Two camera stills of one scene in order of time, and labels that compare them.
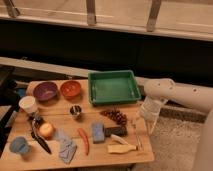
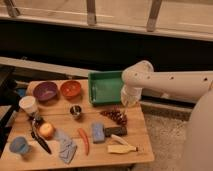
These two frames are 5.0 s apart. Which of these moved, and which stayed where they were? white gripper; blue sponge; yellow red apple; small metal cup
Moved: white gripper
Stayed: blue sponge; small metal cup; yellow red apple
